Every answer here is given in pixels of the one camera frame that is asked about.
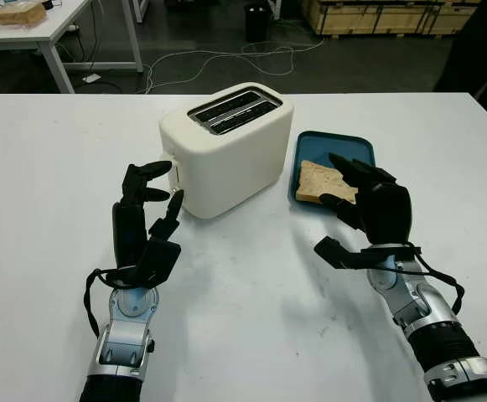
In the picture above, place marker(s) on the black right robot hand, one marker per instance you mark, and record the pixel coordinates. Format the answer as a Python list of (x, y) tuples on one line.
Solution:
[(387, 213)]

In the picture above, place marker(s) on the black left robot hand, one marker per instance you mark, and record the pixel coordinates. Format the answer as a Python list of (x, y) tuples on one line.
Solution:
[(127, 234)]

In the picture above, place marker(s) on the slice of brown bread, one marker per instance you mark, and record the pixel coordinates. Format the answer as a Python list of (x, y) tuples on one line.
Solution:
[(318, 180)]

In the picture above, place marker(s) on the cream two-slot toaster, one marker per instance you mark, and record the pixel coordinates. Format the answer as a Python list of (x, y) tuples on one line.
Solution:
[(234, 163)]

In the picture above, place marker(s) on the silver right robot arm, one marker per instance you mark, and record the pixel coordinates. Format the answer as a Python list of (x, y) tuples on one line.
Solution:
[(436, 331)]

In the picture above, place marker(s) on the blue plastic tray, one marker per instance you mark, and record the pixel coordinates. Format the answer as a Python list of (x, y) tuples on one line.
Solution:
[(331, 144)]

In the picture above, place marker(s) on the bagged loaf of bread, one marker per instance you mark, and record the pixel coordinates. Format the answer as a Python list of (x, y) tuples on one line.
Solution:
[(21, 14)]

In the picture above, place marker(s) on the white floor power adapter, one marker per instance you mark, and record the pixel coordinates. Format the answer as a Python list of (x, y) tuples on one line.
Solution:
[(91, 78)]

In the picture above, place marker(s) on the wooden shipping crates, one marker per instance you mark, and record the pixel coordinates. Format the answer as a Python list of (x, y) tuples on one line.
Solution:
[(373, 17)]

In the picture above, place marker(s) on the white side table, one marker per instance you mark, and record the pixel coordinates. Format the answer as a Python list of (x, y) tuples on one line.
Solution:
[(58, 25)]

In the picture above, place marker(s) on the black trash bin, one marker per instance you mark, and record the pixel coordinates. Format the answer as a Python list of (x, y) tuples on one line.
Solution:
[(255, 21)]

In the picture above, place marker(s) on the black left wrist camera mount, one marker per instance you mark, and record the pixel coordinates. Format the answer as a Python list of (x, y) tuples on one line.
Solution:
[(159, 259)]

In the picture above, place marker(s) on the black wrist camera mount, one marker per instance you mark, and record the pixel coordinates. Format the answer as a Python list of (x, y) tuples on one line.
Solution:
[(335, 251), (159, 259)]

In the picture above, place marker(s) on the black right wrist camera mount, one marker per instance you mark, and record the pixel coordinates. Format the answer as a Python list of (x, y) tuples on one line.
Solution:
[(335, 251)]

